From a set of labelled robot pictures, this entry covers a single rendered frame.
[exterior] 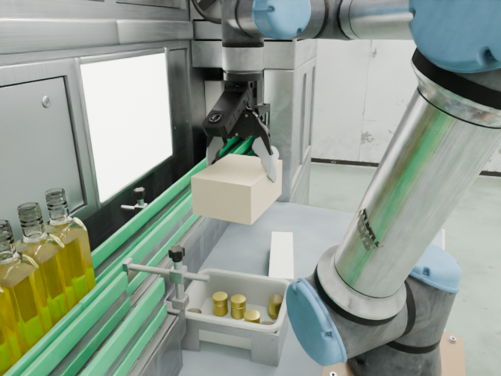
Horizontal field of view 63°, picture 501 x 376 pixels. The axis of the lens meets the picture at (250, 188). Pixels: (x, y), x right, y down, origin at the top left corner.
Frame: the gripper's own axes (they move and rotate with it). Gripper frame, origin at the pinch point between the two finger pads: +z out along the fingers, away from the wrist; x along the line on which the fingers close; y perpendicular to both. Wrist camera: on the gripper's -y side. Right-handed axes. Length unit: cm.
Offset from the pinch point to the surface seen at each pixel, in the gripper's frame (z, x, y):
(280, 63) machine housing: -17, 17, 69
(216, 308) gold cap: 31.0, 5.1, -1.6
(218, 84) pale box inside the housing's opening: -8, 45, 76
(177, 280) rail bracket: 15.4, 5.2, -15.4
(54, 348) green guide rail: 14.4, 10.8, -37.7
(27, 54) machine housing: -23.0, 36.3, -12.9
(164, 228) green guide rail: 14.9, 19.1, 0.4
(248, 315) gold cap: 28.8, -3.6, -3.6
